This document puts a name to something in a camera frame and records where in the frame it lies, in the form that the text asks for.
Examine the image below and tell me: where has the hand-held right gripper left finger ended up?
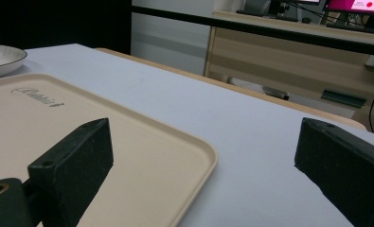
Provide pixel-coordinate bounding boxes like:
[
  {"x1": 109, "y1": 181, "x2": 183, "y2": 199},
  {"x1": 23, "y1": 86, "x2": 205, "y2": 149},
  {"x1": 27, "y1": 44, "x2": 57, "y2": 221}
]
[{"x1": 27, "y1": 117, "x2": 115, "y2": 227}]

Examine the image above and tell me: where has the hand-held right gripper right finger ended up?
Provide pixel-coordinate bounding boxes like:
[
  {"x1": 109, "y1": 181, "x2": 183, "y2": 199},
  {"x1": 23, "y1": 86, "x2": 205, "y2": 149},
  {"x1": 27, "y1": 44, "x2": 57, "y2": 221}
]
[{"x1": 294, "y1": 117, "x2": 374, "y2": 227}]

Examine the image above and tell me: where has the dark green flat holder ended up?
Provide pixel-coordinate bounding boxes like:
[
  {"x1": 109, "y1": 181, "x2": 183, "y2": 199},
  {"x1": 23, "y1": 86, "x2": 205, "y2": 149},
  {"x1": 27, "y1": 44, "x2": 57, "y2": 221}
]
[{"x1": 320, "y1": 89, "x2": 367, "y2": 109}]

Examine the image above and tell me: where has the beige plastic tray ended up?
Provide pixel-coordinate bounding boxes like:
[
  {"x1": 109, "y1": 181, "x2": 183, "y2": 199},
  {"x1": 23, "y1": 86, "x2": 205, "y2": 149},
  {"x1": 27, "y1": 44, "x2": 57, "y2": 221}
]
[{"x1": 0, "y1": 73, "x2": 219, "y2": 227}]

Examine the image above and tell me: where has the white plate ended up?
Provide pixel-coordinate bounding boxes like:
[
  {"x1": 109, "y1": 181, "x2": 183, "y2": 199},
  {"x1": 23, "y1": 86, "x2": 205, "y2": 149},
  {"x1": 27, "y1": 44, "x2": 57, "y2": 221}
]
[{"x1": 0, "y1": 44, "x2": 28, "y2": 80}]

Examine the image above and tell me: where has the light wooden desk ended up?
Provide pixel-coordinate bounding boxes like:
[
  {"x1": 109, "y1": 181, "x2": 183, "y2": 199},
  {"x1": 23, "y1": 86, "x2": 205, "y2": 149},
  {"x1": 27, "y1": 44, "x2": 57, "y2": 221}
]
[{"x1": 204, "y1": 10, "x2": 374, "y2": 133}]

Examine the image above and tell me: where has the computer monitor with pink screen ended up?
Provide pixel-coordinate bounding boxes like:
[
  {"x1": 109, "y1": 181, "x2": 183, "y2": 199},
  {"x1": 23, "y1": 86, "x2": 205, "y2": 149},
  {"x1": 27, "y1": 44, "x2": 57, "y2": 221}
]
[{"x1": 323, "y1": 0, "x2": 374, "y2": 15}]

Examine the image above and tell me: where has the dark monitor stand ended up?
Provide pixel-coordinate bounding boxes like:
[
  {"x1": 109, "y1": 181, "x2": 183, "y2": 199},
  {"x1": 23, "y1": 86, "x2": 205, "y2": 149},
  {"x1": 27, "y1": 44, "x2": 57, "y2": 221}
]
[{"x1": 236, "y1": 0, "x2": 299, "y2": 23}]

